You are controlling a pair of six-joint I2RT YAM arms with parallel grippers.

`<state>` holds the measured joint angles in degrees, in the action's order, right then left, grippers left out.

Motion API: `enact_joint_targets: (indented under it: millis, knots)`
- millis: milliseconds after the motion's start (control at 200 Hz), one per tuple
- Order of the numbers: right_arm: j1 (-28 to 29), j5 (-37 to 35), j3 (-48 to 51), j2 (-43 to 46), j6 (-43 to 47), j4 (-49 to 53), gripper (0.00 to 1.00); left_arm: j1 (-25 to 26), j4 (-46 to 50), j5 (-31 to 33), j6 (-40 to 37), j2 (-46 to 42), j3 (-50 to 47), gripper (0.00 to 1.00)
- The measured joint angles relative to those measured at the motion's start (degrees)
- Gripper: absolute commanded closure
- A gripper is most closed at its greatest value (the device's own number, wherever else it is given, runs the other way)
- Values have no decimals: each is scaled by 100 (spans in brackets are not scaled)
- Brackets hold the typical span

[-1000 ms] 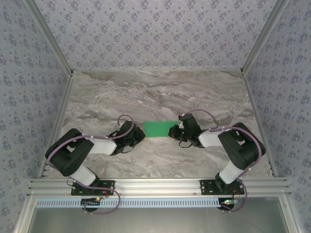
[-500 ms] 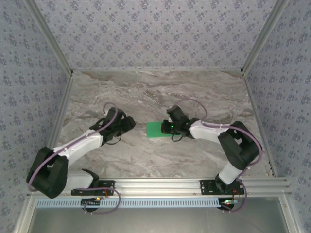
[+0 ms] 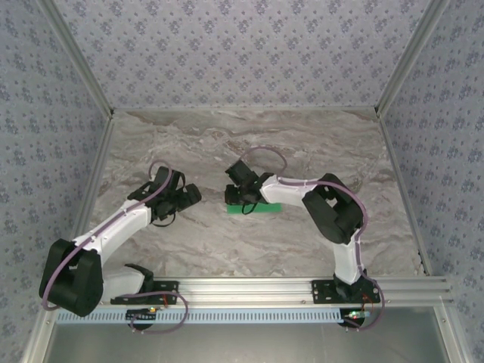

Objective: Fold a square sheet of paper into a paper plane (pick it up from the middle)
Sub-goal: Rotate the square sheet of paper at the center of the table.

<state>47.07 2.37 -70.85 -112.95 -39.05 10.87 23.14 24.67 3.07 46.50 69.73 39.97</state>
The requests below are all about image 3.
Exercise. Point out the green paper sheet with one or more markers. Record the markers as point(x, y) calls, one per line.
point(268, 208)

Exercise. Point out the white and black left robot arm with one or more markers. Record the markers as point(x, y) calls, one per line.
point(121, 223)

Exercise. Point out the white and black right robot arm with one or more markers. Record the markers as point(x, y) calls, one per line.
point(332, 211)

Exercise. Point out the grey metal sheet panel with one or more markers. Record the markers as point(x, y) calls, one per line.
point(246, 344)

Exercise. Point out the small black electronics board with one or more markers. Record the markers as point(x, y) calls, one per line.
point(357, 314)
point(140, 315)

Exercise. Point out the aluminium table side rail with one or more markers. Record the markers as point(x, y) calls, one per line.
point(396, 166)
point(96, 170)

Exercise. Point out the aluminium mounting rail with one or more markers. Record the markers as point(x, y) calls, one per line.
point(246, 291)

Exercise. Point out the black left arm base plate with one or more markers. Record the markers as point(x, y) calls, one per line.
point(166, 296)

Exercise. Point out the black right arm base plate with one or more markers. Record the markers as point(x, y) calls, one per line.
point(323, 293)

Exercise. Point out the aluminium frame post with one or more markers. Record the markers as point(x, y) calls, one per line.
point(79, 56)
point(409, 56)

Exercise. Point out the aluminium lower frame bar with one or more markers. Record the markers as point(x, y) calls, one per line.
point(452, 336)
point(38, 336)

